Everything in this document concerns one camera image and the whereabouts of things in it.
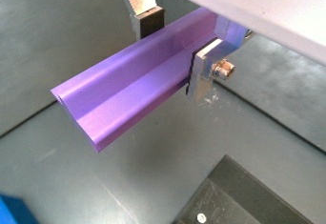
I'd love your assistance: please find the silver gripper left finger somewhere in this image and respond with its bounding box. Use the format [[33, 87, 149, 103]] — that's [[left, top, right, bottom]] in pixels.
[[122, 0, 165, 40]]

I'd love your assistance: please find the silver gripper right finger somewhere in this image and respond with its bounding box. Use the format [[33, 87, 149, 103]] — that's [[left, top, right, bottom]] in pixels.
[[184, 32, 257, 103]]

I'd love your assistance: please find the purple star-profile bar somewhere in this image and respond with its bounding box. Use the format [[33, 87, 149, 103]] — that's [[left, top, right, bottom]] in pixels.
[[49, 6, 248, 153]]

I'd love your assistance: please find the black curved fixture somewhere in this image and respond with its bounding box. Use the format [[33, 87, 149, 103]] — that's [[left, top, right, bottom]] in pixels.
[[172, 155, 312, 224]]

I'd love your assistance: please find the blue shape-sorter block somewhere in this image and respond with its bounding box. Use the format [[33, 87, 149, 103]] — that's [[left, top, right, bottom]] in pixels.
[[0, 194, 40, 224]]

